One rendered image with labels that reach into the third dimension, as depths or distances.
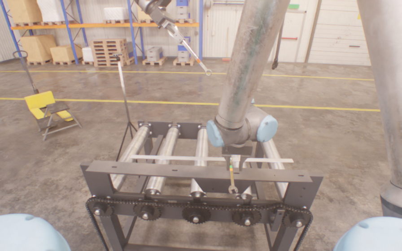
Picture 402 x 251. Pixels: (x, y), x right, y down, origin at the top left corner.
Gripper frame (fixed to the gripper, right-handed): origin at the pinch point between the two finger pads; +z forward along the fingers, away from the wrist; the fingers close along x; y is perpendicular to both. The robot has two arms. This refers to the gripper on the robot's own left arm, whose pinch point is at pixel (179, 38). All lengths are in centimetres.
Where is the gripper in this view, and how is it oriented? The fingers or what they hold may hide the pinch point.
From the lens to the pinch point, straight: 93.4
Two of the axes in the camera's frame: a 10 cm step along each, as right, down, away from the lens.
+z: 6.4, 7.6, 0.9
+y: -7.3, 5.8, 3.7
